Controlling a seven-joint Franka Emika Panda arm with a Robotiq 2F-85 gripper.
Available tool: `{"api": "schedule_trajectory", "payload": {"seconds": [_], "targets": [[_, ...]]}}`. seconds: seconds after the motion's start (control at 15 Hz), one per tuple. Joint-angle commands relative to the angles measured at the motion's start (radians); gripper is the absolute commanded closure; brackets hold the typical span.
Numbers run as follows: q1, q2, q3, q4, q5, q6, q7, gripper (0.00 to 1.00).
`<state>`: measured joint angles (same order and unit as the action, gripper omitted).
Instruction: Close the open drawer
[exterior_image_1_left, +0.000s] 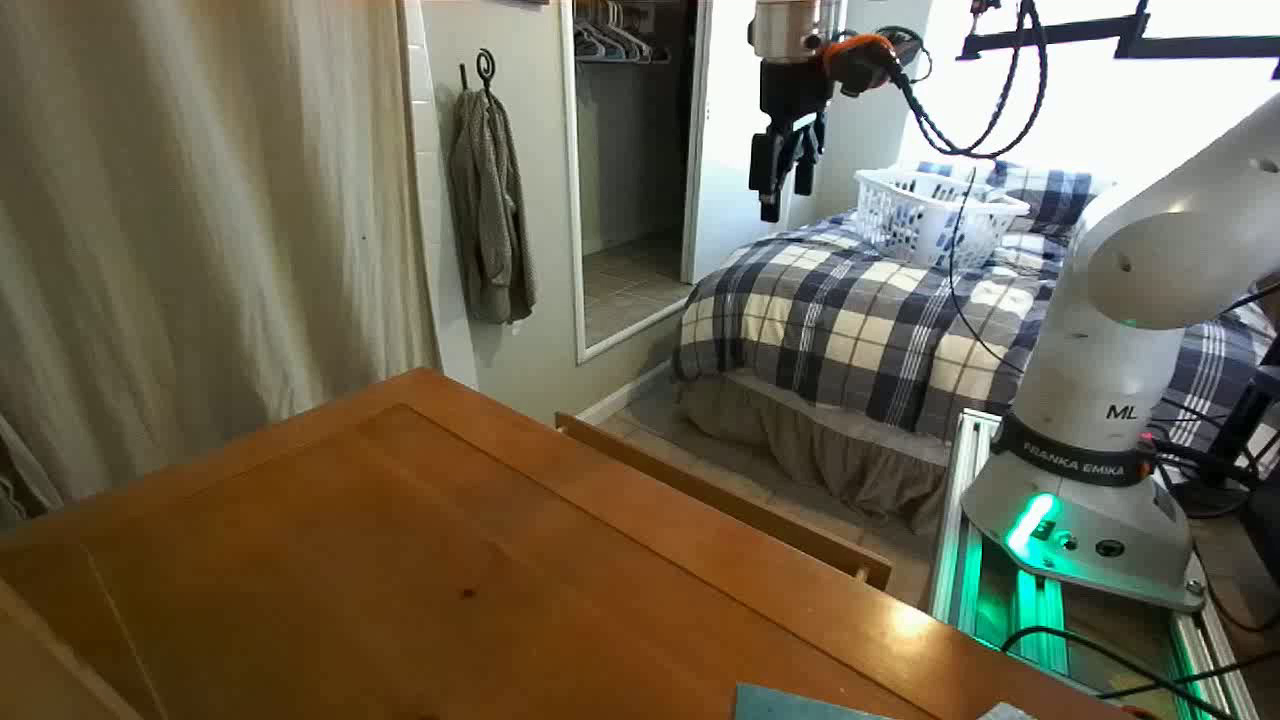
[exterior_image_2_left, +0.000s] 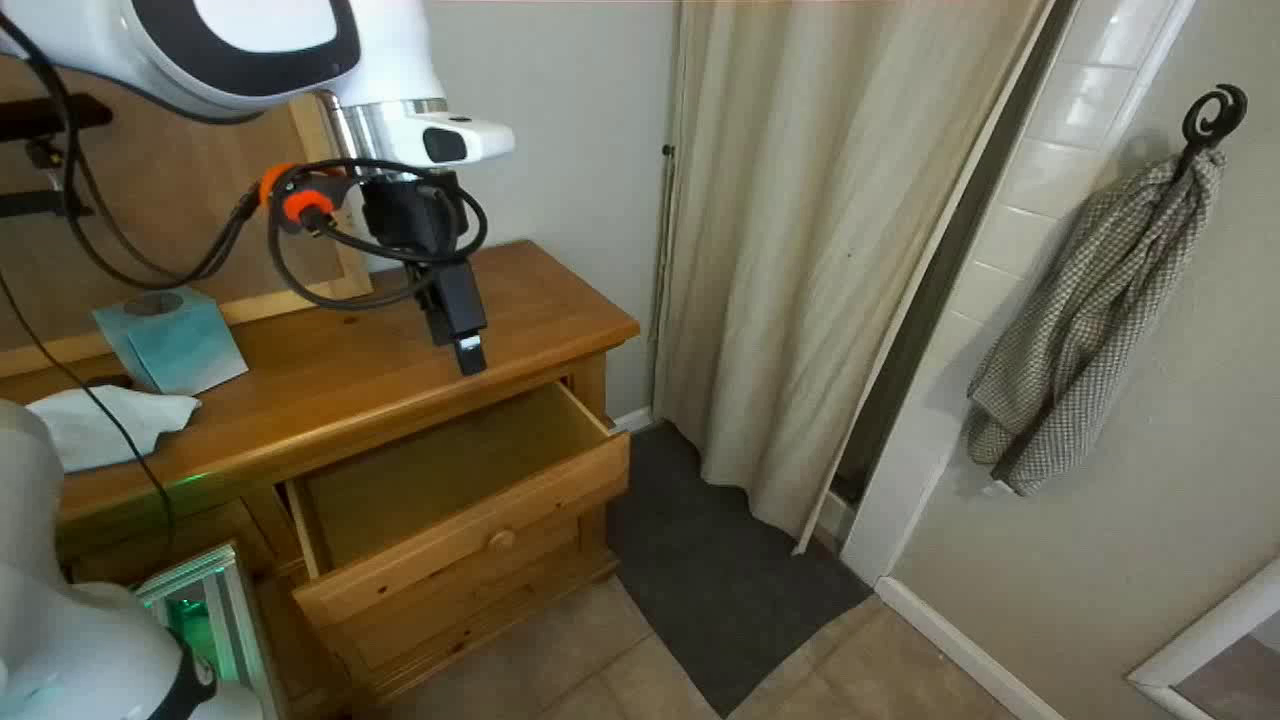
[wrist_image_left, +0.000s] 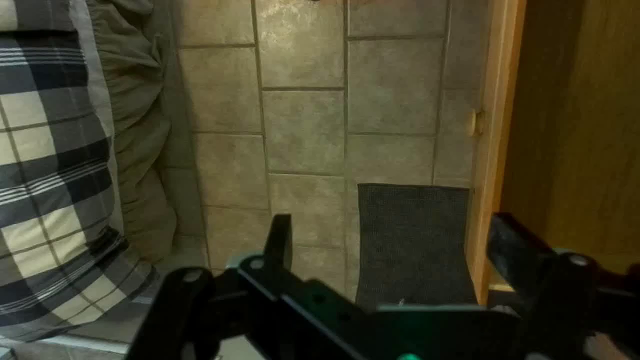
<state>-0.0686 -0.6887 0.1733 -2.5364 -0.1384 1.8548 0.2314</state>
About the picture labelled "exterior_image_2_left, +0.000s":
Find wooden back board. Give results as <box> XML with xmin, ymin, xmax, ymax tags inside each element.
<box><xmin>0</xmin><ymin>56</ymin><xmax>380</xmax><ymax>389</ymax></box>

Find wooden dresser drawer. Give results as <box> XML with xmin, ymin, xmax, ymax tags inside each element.
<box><xmin>277</xmin><ymin>377</ymin><xmax>634</xmax><ymax>697</ymax></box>

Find beige curtain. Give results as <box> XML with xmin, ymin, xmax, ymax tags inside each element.
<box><xmin>649</xmin><ymin>0</ymin><xmax>1059</xmax><ymax>542</ymax></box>

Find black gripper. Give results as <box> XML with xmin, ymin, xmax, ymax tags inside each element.
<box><xmin>360</xmin><ymin>173</ymin><xmax>490</xmax><ymax>380</ymax></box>

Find teal cloth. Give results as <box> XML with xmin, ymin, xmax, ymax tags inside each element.
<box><xmin>87</xmin><ymin>287</ymin><xmax>250</xmax><ymax>401</ymax></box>

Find grey hanging towel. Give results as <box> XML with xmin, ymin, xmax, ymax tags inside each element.
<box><xmin>964</xmin><ymin>142</ymin><xmax>1224</xmax><ymax>501</ymax></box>

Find dark grey floor mat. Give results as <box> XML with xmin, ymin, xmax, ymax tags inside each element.
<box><xmin>604</xmin><ymin>415</ymin><xmax>878</xmax><ymax>720</ymax></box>

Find green and white box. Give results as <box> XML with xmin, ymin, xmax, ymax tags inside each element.
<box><xmin>132</xmin><ymin>540</ymin><xmax>283</xmax><ymax>720</ymax></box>

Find orange cable connector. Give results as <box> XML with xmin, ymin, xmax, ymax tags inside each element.
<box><xmin>256</xmin><ymin>161</ymin><xmax>345</xmax><ymax>235</ymax></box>

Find black spiral wall hook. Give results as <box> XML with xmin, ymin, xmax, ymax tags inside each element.
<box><xmin>1176</xmin><ymin>81</ymin><xmax>1252</xmax><ymax>177</ymax></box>

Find black bracket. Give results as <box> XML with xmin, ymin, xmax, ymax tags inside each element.
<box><xmin>0</xmin><ymin>92</ymin><xmax>121</xmax><ymax>225</ymax></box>

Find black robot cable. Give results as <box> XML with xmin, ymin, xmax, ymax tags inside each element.
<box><xmin>0</xmin><ymin>11</ymin><xmax>490</xmax><ymax>573</ymax></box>

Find white cloth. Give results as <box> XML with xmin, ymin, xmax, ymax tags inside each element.
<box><xmin>24</xmin><ymin>380</ymin><xmax>202</xmax><ymax>480</ymax></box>

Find white baseboard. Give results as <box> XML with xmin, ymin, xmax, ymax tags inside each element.
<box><xmin>873</xmin><ymin>573</ymin><xmax>1067</xmax><ymax>720</ymax></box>

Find wooden dresser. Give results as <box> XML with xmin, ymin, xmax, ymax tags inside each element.
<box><xmin>0</xmin><ymin>235</ymin><xmax>642</xmax><ymax>720</ymax></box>

